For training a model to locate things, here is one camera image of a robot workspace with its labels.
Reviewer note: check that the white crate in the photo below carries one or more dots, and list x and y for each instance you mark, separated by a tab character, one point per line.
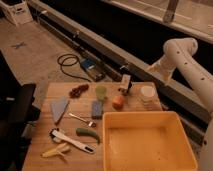
18	14

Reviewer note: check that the orange toy fruit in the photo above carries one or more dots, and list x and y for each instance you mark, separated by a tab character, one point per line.
118	102

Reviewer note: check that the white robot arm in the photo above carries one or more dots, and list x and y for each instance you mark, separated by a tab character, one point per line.
178	54

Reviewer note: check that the blue power box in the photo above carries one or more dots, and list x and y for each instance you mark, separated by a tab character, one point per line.
92	70

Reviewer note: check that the green cucumber toy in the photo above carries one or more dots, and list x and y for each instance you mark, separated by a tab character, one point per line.
87	132

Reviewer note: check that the metal fork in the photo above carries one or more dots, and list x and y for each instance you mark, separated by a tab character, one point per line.
89	123

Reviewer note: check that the wooden block with clamp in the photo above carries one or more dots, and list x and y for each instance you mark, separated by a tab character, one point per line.
125	84

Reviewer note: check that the brown grape bunch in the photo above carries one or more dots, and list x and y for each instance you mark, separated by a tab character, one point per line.
77	91

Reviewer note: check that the yellow banana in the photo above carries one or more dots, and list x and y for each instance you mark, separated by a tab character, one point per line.
61	149

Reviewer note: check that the blue sponge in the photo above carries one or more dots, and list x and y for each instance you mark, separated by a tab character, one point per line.
97	110

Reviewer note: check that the grey triangular cloth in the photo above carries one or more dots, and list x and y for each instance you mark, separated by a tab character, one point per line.
58	107

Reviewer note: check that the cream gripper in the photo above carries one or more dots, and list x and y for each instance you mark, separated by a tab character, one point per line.
164	67

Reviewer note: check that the yellow plastic bin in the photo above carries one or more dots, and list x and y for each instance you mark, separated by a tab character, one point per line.
146	141

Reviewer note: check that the clear plastic cup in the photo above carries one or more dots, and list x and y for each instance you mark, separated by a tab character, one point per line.
147	93

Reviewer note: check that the white handled brush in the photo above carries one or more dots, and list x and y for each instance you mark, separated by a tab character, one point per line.
76	143

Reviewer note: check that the black chair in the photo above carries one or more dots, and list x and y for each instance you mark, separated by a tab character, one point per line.
16	110

